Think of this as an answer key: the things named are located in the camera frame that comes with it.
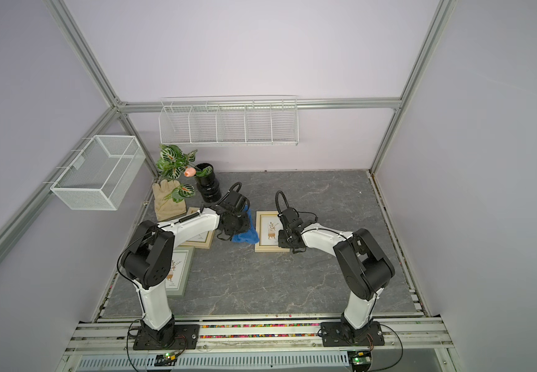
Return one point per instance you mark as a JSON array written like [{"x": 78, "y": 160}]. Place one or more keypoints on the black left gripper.
[{"x": 245, "y": 218}]

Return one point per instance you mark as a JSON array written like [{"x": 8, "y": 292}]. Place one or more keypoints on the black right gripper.
[{"x": 281, "y": 242}]

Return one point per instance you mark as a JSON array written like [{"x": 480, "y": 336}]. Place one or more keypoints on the gold frame with deer print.
[{"x": 268, "y": 226}]

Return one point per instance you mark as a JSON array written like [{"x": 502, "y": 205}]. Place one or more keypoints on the blue microfiber cloth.
[{"x": 250, "y": 236}]

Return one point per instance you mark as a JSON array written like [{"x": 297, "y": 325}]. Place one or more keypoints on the gold frame with plant print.
[{"x": 200, "y": 234}]

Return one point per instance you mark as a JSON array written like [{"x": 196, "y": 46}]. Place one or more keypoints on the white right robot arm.
[{"x": 365, "y": 267}]

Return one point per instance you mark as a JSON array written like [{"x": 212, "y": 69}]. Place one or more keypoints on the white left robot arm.
[{"x": 146, "y": 260}]

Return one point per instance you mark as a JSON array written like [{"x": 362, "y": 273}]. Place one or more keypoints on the glossy black vase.
[{"x": 207, "y": 183}]

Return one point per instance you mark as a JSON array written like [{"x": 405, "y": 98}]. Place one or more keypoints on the cream work glove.
[{"x": 165, "y": 207}]

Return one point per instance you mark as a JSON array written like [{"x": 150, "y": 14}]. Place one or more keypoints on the green artificial plant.
[{"x": 175, "y": 163}]

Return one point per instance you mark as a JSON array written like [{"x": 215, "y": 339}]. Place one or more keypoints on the green picture frame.
[{"x": 177, "y": 278}]

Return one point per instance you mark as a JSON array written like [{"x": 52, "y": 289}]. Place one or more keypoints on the white wire wall shelf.
[{"x": 229, "y": 120}]

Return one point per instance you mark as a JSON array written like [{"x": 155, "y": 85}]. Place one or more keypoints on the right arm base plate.
[{"x": 341, "y": 334}]

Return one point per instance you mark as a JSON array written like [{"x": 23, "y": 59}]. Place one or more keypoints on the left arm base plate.
[{"x": 172, "y": 337}]

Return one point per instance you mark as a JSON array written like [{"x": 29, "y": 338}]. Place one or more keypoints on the white wire basket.
[{"x": 98, "y": 178}]

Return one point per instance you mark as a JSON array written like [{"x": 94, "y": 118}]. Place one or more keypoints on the aluminium rail base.
[{"x": 263, "y": 343}]

